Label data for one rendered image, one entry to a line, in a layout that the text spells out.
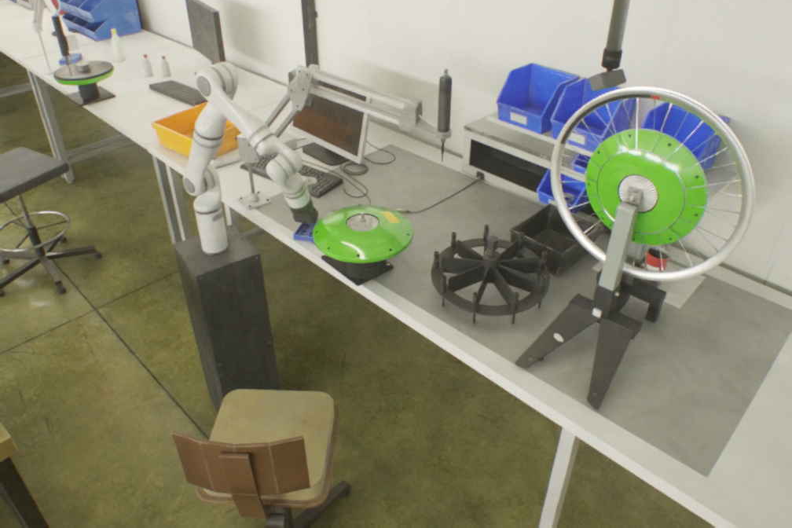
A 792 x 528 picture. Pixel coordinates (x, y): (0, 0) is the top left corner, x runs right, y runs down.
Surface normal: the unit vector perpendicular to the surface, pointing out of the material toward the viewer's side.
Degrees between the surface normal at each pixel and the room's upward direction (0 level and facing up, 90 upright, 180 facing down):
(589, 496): 0
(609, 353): 18
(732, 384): 0
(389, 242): 23
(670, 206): 90
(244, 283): 90
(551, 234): 0
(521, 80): 87
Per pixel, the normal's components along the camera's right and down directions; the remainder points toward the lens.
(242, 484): -0.04, 0.58
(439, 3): -0.71, 0.38
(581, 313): -0.21, -0.67
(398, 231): 0.34, -0.73
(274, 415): 0.00, -0.84
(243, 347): 0.58, 0.44
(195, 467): -0.32, 0.51
